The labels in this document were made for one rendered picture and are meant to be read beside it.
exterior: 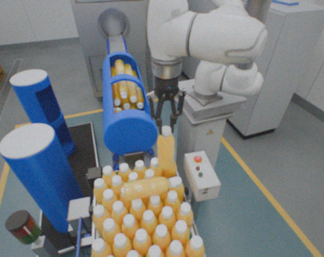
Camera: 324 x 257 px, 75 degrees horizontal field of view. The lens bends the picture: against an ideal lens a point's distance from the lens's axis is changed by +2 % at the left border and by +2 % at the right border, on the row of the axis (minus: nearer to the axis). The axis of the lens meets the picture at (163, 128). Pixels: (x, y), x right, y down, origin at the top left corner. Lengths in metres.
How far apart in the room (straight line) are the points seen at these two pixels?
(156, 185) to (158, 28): 0.55
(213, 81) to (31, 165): 1.13
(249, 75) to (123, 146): 0.79
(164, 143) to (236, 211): 1.52
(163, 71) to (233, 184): 1.89
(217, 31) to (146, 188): 0.59
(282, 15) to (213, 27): 1.71
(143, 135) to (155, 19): 0.69
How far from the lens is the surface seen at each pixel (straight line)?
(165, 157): 0.85
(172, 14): 0.56
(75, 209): 1.22
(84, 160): 2.40
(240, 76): 1.27
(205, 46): 0.53
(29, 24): 6.12
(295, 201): 2.50
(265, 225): 2.24
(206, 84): 1.37
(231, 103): 1.48
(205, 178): 0.96
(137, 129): 1.09
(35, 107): 2.11
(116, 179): 0.95
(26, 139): 1.42
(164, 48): 0.57
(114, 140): 1.13
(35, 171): 1.39
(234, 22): 0.53
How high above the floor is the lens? 1.86
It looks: 41 degrees down
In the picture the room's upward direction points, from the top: straight up
